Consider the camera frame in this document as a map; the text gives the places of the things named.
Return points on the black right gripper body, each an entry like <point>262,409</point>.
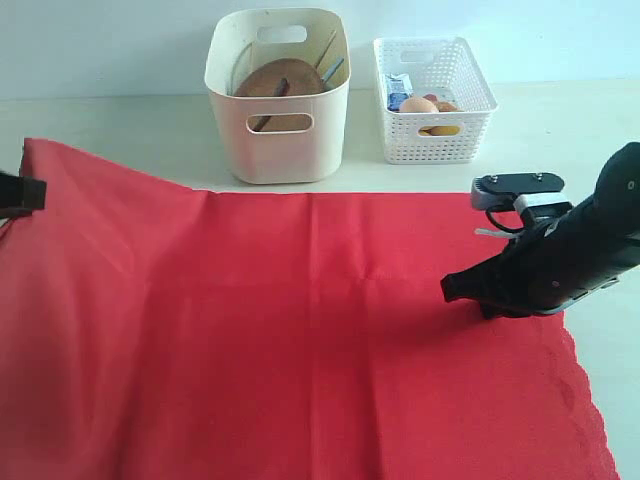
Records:
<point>582,251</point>

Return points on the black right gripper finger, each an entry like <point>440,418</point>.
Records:
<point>492,310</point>
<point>484,282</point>

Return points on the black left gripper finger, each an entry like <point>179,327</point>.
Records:
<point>19,193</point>

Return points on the fried chicken piece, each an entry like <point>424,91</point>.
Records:
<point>444,106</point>

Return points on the red tablecloth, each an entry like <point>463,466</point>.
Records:
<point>151,331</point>

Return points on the brown egg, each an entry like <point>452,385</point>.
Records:
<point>415,104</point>

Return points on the blue white milk carton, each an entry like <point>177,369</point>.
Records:
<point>398,89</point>

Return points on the wooden chopstick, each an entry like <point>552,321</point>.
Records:
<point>325,48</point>
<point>241,68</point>

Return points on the brown wooden plate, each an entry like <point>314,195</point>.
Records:
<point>279,78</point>

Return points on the metal table knife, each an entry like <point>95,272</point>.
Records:
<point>331,77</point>

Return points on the dark wooden spoon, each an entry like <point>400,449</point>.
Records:
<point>277,97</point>

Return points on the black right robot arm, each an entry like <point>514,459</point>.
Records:
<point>617,181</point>

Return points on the white perforated plastic basket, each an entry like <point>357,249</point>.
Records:
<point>447,68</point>

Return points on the cream plastic bin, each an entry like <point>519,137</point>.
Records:
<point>279,157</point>

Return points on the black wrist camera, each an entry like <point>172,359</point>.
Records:
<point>518,192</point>

